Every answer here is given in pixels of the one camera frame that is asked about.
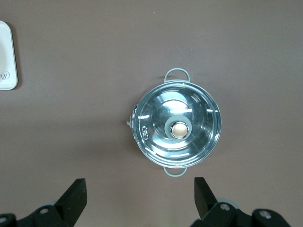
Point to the glass pot lid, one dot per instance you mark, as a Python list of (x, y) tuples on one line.
[(165, 106)]

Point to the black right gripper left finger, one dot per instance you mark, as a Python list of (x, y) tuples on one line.
[(71, 201)]

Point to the brown table cover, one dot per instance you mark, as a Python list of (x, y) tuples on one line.
[(71, 118)]

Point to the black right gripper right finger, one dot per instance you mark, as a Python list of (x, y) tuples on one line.
[(206, 201)]

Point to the cream rabbit print tray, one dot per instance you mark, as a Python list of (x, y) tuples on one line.
[(10, 59)]

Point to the steel pot with glass lid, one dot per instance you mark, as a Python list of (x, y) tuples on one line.
[(176, 71)]

